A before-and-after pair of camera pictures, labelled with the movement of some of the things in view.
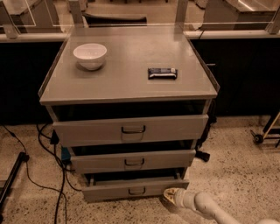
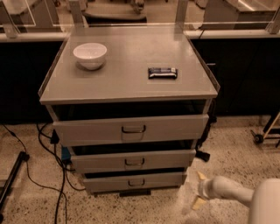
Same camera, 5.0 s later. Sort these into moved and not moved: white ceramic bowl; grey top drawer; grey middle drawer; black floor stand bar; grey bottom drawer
Moved: grey bottom drawer
Not moved: grey top drawer; black floor stand bar; white ceramic bowl; grey middle drawer
